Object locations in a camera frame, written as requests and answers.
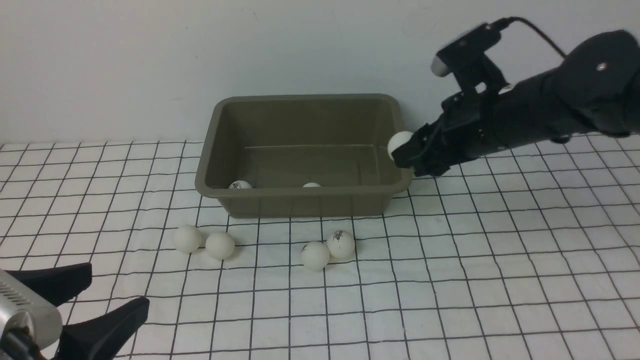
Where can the olive green plastic bin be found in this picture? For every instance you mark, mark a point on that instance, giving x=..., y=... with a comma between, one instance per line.
x=278, y=143

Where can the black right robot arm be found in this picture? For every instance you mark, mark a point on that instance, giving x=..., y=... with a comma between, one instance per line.
x=595, y=89

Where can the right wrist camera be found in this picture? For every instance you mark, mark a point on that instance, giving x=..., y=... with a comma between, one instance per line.
x=465, y=58

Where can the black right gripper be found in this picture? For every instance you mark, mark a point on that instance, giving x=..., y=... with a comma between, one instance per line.
x=527, y=113

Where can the white ball with logo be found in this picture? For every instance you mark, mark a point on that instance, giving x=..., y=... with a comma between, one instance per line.
x=341, y=245

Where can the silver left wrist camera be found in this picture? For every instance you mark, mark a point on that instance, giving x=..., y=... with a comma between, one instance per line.
x=28, y=322

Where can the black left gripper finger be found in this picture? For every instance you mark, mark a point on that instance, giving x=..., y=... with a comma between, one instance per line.
x=103, y=337
x=56, y=285

